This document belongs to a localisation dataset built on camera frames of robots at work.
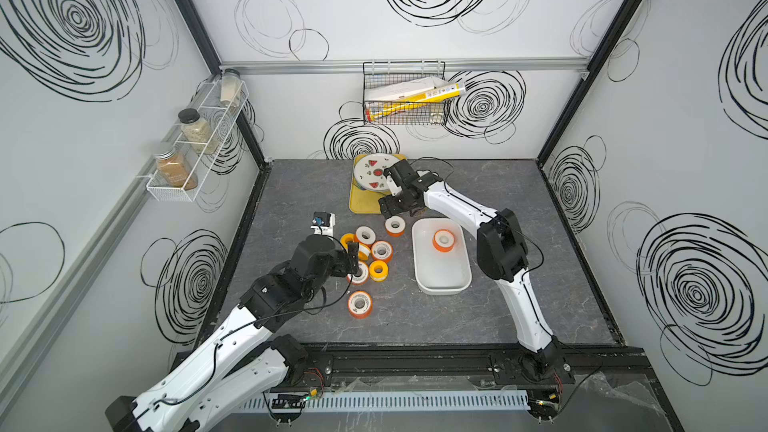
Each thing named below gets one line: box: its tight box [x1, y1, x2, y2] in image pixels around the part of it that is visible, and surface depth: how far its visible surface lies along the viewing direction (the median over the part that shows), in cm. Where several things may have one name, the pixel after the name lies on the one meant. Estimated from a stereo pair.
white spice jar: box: [220, 68, 241, 106], surface depth 88 cm
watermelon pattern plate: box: [353, 153, 399, 192], surface depth 118 cm
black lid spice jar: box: [178, 108, 219, 154], surface depth 72 cm
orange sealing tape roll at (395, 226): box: [384, 215, 406, 238], surface depth 101 cm
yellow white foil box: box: [366, 82, 467, 122], surface depth 86 cm
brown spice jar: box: [154, 146, 198, 190], surface depth 64 cm
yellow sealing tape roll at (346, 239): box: [340, 233, 355, 253], surface depth 98 cm
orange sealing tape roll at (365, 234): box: [355, 225, 376, 245], surface depth 98 cm
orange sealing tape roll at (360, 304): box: [348, 290, 374, 319], surface depth 84 cm
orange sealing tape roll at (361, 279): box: [346, 260, 369, 285], surface depth 88 cm
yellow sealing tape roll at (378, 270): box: [369, 260, 389, 282], surface depth 91 cm
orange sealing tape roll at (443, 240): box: [432, 229, 456, 253], surface depth 98 cm
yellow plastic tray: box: [349, 154, 407, 215], surface depth 112 cm
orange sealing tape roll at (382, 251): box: [371, 240, 394, 263], surface depth 95 cm
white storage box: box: [412, 218, 472, 296], surface depth 95 cm
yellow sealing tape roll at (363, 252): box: [358, 243, 371, 261], surface depth 93 cm
